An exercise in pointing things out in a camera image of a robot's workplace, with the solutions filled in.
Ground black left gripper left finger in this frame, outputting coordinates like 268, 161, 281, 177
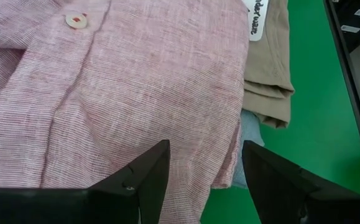
0, 139, 171, 224

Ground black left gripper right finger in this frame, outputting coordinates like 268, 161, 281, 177
242, 139, 360, 224

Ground light blue denim jeans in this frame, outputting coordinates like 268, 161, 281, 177
231, 109, 265, 189

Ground beige garment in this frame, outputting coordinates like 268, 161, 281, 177
243, 0, 295, 129

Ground pink garment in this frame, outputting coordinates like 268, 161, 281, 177
0, 0, 251, 224

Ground green table mat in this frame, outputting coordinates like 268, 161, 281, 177
200, 0, 360, 224

